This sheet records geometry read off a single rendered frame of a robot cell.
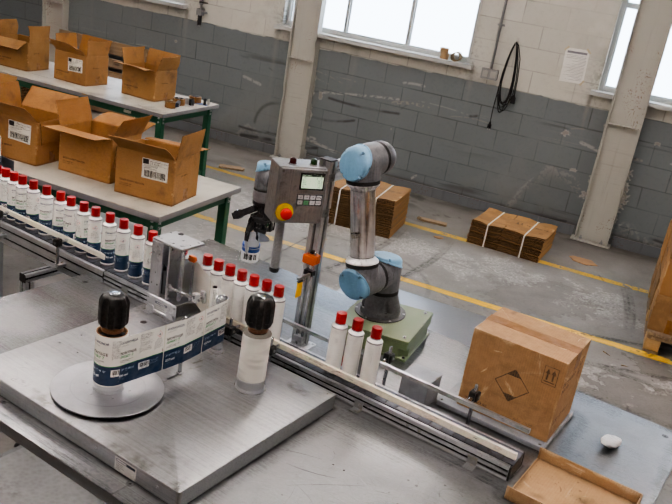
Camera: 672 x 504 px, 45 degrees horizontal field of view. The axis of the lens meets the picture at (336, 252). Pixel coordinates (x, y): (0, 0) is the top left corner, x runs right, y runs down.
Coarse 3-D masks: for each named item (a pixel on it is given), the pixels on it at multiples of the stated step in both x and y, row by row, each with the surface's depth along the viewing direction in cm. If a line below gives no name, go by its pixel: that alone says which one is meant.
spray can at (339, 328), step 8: (344, 312) 250; (336, 320) 249; (344, 320) 249; (336, 328) 249; (344, 328) 249; (336, 336) 250; (344, 336) 250; (328, 344) 253; (336, 344) 250; (344, 344) 252; (328, 352) 253; (336, 352) 251; (328, 360) 253; (336, 360) 252
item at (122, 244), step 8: (120, 224) 295; (128, 224) 297; (120, 232) 295; (128, 232) 296; (120, 240) 296; (128, 240) 298; (120, 248) 297; (128, 248) 299; (120, 256) 298; (128, 256) 301; (120, 264) 299; (120, 272) 301
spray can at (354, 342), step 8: (360, 320) 246; (352, 328) 247; (360, 328) 246; (352, 336) 246; (360, 336) 246; (352, 344) 247; (360, 344) 248; (344, 352) 250; (352, 352) 248; (360, 352) 249; (344, 360) 250; (352, 360) 249; (344, 368) 251; (352, 368) 250
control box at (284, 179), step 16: (272, 160) 256; (288, 160) 257; (304, 160) 261; (272, 176) 256; (288, 176) 252; (272, 192) 256; (288, 192) 254; (304, 192) 256; (320, 192) 258; (272, 208) 256; (304, 208) 258; (320, 208) 260
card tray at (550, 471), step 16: (544, 448) 235; (544, 464) 234; (560, 464) 233; (576, 464) 230; (528, 480) 225; (544, 480) 226; (560, 480) 227; (576, 480) 229; (592, 480) 228; (608, 480) 226; (512, 496) 214; (528, 496) 212; (544, 496) 219; (560, 496) 220; (576, 496) 221; (592, 496) 223; (608, 496) 224; (624, 496) 224; (640, 496) 220
